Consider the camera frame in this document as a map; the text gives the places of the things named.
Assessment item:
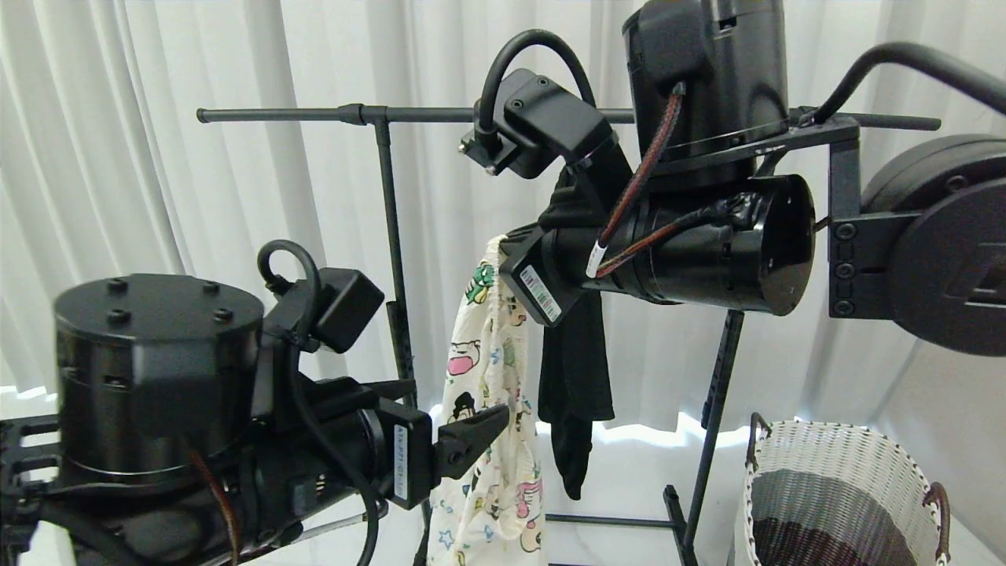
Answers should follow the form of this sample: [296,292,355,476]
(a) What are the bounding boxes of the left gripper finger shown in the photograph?
[314,379,417,410]
[435,404,512,480]

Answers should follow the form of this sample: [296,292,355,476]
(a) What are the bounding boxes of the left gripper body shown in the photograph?
[236,397,435,553]

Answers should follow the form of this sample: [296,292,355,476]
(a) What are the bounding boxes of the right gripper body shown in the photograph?
[499,173,817,328]

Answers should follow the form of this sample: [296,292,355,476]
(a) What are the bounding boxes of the cream printed garment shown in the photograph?
[427,234,545,566]

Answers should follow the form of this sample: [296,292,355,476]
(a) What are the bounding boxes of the black shorts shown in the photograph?
[537,161,616,502]

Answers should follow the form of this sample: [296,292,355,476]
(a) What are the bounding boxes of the white laundry basket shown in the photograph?
[733,411,953,566]

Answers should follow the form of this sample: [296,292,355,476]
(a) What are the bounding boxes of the black clothes rack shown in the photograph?
[196,102,942,566]

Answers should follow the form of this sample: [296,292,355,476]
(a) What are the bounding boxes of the white curtain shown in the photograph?
[0,0,1006,441]

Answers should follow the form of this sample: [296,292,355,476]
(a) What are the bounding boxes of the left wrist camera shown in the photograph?
[263,267,386,429]

